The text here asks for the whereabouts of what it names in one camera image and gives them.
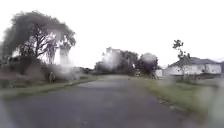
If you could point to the clump of dark trees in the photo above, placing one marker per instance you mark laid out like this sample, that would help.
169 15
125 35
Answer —
128 61

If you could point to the grass verge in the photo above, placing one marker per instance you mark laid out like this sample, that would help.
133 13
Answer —
40 87
180 95

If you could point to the grey asphalt road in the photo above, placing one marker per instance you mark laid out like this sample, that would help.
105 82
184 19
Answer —
100 103

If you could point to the thin young tree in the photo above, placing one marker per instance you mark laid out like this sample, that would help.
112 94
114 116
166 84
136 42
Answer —
181 56

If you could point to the low bushes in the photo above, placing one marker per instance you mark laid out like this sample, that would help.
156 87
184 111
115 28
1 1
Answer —
30 73

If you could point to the white house grey roof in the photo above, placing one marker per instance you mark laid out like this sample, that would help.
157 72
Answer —
195 66

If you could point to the large dark tree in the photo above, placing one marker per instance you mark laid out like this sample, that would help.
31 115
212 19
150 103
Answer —
36 36

